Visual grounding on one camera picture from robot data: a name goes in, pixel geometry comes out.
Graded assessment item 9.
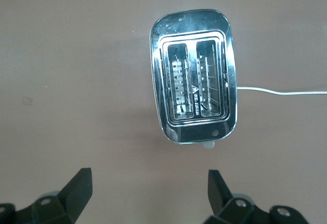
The chrome and beige toaster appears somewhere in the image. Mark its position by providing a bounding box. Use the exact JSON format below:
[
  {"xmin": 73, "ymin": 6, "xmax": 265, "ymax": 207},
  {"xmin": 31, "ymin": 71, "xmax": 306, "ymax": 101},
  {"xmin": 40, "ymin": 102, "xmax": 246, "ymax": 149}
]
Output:
[{"xmin": 149, "ymin": 9, "xmax": 238, "ymax": 149}]

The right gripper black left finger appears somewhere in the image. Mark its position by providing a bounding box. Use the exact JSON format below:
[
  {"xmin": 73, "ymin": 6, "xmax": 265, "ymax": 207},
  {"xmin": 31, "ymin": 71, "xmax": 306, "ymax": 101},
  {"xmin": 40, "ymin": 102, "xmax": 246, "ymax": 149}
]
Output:
[{"xmin": 15, "ymin": 167, "xmax": 92, "ymax": 224}]

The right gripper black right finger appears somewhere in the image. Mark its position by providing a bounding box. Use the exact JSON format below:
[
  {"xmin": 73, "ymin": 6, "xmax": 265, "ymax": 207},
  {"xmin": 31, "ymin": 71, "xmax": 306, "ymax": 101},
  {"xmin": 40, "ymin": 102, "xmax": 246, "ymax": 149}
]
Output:
[{"xmin": 204, "ymin": 169, "xmax": 272, "ymax": 224}]

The white toaster power cable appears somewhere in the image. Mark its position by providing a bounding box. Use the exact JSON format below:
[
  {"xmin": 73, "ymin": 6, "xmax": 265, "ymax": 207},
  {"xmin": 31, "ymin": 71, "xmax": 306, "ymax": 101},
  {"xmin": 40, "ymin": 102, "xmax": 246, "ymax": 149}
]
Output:
[{"xmin": 236, "ymin": 85, "xmax": 327, "ymax": 97}]

